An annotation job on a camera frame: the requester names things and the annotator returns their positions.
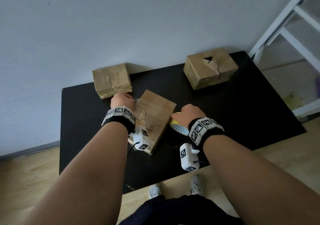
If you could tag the person's left hand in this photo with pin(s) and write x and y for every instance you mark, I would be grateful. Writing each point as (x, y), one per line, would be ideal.
(122, 100)

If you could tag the person's right hand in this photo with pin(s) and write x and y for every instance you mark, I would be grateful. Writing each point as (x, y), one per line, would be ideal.
(191, 115)

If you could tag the yellow tape roll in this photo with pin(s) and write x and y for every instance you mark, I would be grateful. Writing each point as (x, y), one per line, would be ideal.
(180, 128)

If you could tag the small cardboard box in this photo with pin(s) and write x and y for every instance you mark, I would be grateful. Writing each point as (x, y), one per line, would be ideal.
(112, 78)

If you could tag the tall cardboard box square hole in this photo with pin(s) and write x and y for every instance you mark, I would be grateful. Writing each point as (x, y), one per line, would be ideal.
(155, 107)

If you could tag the wide cardboard box torn flap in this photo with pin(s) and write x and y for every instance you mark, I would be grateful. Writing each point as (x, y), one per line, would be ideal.
(225, 65)

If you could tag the person's right forearm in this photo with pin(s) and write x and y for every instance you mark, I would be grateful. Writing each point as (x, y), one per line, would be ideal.
(257, 182)

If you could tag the person's left forearm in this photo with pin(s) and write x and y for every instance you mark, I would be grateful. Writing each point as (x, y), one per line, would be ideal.
(82, 180)

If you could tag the black marker wristband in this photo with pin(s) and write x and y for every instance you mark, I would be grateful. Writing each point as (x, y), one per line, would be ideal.
(203, 131)
(118, 118)

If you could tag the white right sneaker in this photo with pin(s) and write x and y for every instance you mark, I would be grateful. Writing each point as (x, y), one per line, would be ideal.
(197, 186)

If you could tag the white sneaker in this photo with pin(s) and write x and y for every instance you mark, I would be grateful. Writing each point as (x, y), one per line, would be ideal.
(197, 186)
(155, 191)

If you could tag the white left sneaker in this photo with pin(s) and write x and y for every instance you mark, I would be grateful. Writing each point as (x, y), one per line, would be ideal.
(155, 191)

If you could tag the black shorts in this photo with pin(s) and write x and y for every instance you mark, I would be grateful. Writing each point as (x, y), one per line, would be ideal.
(182, 212)

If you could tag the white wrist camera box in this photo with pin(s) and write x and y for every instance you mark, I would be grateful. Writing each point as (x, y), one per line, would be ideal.
(188, 157)
(141, 138)

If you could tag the white metal shelf frame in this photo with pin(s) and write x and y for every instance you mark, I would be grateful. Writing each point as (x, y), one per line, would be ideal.
(305, 111)

